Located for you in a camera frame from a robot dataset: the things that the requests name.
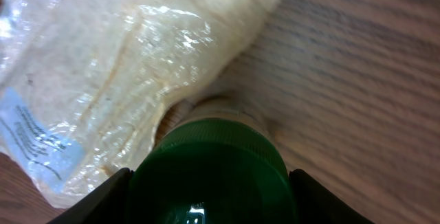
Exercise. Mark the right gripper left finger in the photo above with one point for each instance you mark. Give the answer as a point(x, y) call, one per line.
point(104, 205)

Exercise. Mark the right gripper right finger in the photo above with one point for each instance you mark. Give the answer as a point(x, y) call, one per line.
point(316, 204)

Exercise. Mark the green lid jar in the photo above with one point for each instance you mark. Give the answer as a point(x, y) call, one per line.
point(218, 165)

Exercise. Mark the beige paper pouch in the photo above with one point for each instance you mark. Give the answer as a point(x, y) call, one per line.
point(85, 83)

